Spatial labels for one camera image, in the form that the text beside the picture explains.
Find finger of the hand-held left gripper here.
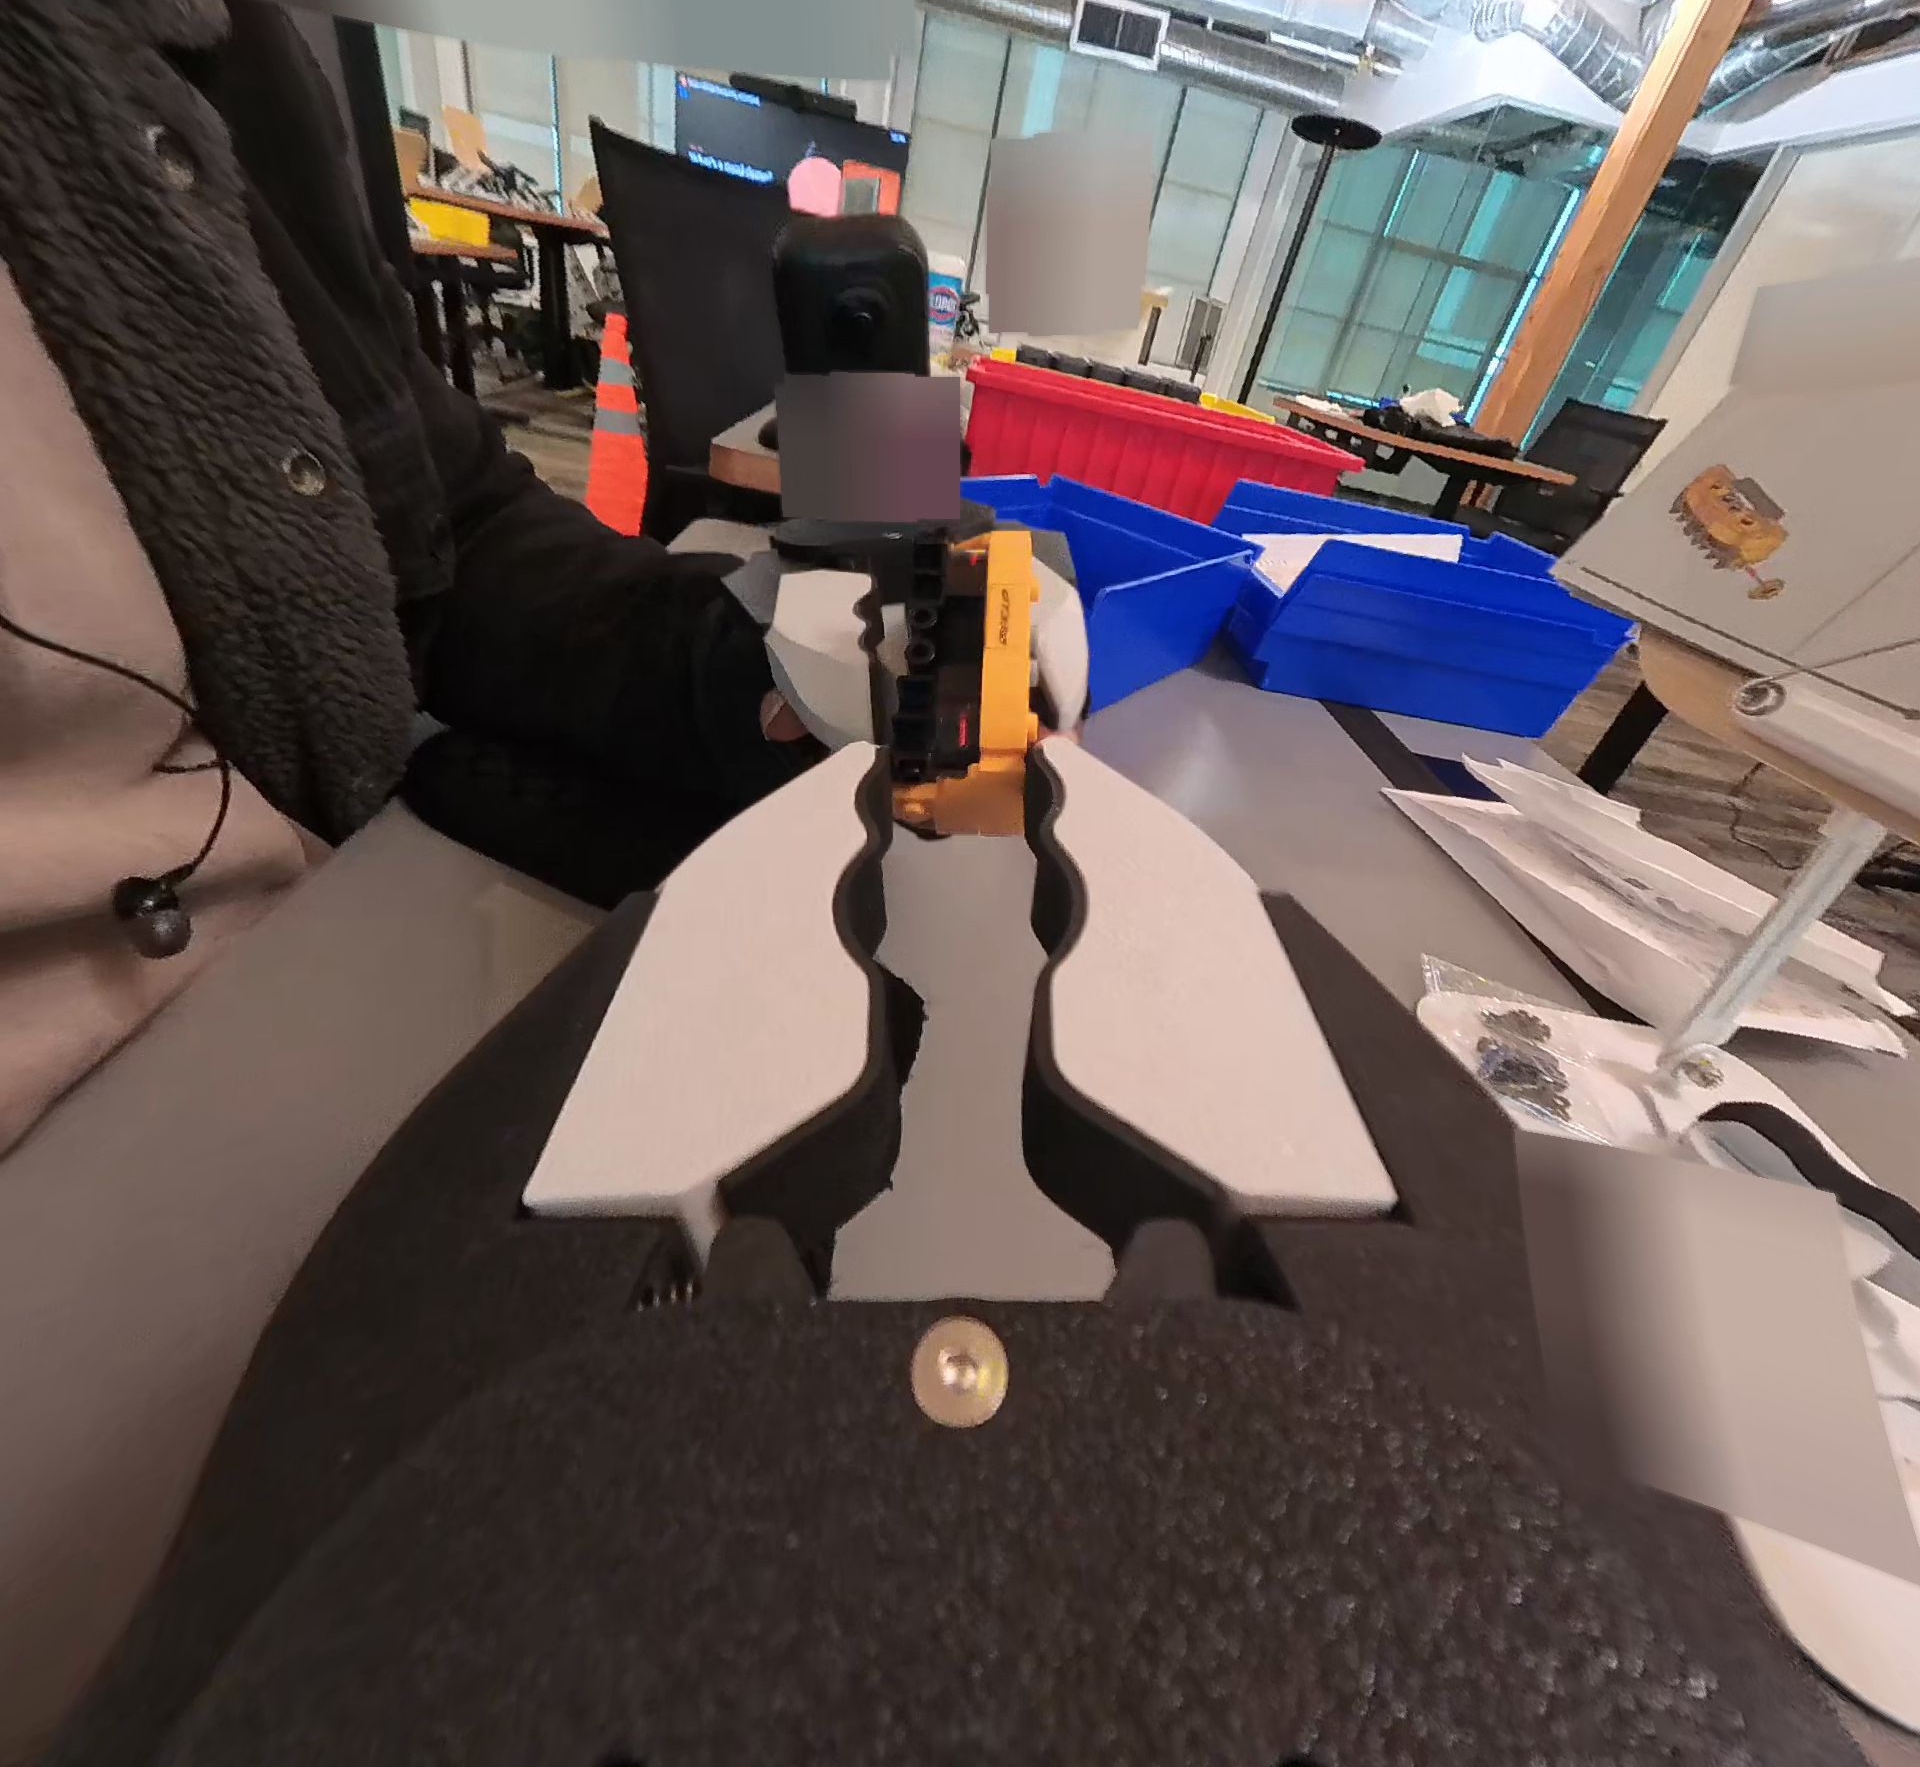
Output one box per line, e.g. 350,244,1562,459
1025,568,1092,747
762,562,886,747

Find computer monitor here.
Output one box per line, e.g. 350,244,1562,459
669,73,914,218

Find yellow plastic bin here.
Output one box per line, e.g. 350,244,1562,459
401,189,521,260

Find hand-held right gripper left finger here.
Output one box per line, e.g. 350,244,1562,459
521,743,934,1301

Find white paper sheet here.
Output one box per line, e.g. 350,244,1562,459
1242,529,1469,574

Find black fleece jacket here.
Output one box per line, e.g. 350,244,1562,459
0,0,457,839

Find wooden pillar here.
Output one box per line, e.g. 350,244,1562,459
1472,0,1811,440

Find orange and black lego model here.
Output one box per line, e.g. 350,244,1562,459
879,529,1047,839

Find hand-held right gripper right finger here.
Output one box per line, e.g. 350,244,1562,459
1025,743,1407,1301

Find white paper leaflets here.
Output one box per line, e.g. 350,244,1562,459
1381,747,1908,1055

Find beige shirt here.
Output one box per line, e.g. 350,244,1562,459
0,270,333,1156

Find person's left forearm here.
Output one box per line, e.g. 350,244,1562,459
396,367,835,906

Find orange traffic cone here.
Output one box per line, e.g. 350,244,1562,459
585,311,651,538

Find lego instruction booklet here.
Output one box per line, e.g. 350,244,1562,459
1547,283,1920,731

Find clear plastic bag of parts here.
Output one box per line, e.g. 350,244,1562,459
1418,952,1672,1145

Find black floor lamp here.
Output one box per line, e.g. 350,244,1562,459
1237,110,1386,402

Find black office chair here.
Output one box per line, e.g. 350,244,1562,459
588,119,800,541
1511,400,1672,562

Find wooden office table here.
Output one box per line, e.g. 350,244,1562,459
1271,392,1576,520

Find wooden desk with black legs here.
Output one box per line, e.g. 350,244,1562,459
401,189,609,400

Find black drawstring cord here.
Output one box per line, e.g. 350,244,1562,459
0,612,234,962

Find red plastic bin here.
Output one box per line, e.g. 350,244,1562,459
964,356,1368,510

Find white instruction book stand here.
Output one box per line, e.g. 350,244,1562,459
1418,628,1920,1725

